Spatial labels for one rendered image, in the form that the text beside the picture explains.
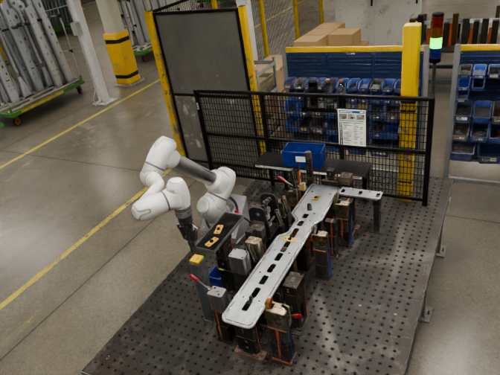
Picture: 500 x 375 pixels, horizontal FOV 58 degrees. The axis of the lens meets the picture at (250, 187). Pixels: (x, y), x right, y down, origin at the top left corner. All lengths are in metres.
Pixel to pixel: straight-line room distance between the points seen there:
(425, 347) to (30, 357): 2.99
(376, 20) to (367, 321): 7.36
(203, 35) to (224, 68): 0.40
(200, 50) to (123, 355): 3.39
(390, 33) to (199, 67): 4.99
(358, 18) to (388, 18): 0.57
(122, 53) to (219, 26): 5.44
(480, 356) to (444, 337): 0.25
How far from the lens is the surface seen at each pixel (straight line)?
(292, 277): 2.49
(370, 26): 9.43
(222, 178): 3.13
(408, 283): 2.94
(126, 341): 2.88
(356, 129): 3.42
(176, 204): 2.25
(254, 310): 2.38
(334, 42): 7.36
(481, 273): 4.17
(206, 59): 5.13
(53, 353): 4.09
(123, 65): 10.23
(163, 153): 2.75
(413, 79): 3.24
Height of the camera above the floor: 2.70
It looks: 30 degrees down
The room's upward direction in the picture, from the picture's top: 9 degrees counter-clockwise
